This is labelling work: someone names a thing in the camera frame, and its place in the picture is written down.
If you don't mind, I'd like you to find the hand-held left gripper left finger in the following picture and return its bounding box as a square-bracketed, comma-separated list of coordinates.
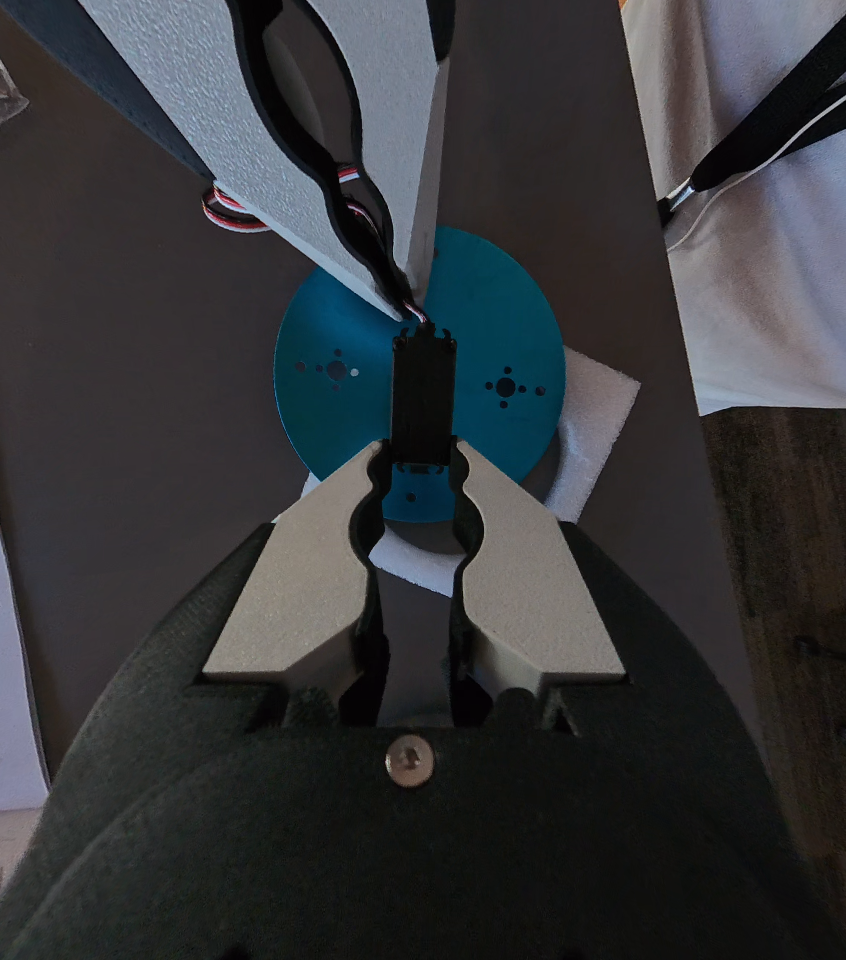
[201, 440, 394, 725]

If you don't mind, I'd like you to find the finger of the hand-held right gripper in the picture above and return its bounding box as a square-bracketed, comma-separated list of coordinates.
[78, 0, 410, 324]
[284, 0, 454, 305]

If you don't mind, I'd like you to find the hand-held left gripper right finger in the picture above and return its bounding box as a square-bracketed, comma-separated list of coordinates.
[441, 440, 628, 729]

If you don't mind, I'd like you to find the red white black servo cable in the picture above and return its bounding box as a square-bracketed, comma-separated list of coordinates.
[201, 166, 431, 331]

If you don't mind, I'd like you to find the blue round metal plate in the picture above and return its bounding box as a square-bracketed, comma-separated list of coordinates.
[273, 227, 568, 524]

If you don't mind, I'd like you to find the dark grey desk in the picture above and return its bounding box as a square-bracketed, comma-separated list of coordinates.
[0, 0, 772, 826]

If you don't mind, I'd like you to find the white foam sheet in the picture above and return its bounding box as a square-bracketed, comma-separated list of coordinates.
[301, 348, 643, 599]

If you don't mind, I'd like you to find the person in white shirt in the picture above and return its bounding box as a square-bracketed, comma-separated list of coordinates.
[621, 0, 846, 417]

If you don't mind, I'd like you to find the black lanyard strap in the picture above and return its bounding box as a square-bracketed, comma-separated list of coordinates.
[657, 0, 846, 230]

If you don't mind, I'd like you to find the thin white cord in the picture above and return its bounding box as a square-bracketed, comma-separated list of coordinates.
[666, 56, 846, 252]

